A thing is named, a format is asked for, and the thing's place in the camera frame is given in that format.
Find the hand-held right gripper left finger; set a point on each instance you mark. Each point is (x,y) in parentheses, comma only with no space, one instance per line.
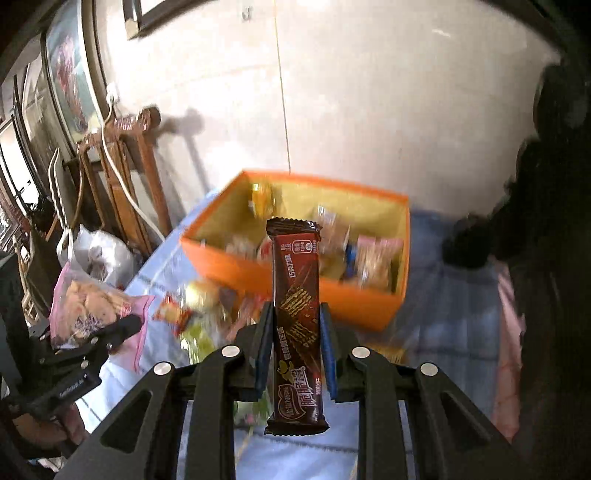
(264,355)

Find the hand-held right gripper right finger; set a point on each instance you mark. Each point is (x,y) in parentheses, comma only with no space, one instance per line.
(330,355)

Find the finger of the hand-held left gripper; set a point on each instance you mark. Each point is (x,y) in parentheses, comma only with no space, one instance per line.
(122,328)

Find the pink cookie bag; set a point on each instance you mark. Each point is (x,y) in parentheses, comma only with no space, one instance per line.
(87,304)

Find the pile of assorted snack packets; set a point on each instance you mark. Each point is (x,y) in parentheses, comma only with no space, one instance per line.
(194,332)

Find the brown chocolate wafer bar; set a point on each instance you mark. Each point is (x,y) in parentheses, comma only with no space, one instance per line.
(295,277)

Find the orange cardboard box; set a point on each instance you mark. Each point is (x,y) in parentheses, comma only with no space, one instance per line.
(221,268)

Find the pink snack packet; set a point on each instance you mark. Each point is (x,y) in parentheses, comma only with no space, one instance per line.
(378,261)

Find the clear biscuit packet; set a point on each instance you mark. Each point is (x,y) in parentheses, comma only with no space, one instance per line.
(334,230)

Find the yellow snack packet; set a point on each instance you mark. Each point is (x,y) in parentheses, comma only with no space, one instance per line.
(261,198)

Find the person's left hand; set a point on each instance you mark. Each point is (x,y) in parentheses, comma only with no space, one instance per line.
(51,429)

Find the white plastic bag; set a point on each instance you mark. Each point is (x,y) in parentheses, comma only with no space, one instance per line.
(106,254)

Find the blue checked tablecloth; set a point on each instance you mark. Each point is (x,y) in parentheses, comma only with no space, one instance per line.
(452,323)

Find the carved wooden chair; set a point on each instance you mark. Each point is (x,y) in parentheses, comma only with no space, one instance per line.
(124,184)

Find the folded wooden rack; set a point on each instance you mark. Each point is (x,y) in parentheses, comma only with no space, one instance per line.
(57,184)

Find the pink cloth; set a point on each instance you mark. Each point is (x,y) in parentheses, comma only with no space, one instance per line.
(508,360)

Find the framed red painting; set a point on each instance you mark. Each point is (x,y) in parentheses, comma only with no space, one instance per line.
(69,78)

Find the dark carved wooden bench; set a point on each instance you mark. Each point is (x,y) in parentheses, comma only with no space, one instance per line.
(554,230)

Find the framed panda painting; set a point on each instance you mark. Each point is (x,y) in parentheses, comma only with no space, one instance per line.
(152,18)

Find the white wall socket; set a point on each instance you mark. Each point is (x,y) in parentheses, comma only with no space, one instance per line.
(113,93)

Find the metal wall hook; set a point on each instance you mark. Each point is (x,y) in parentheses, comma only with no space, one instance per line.
(247,13)

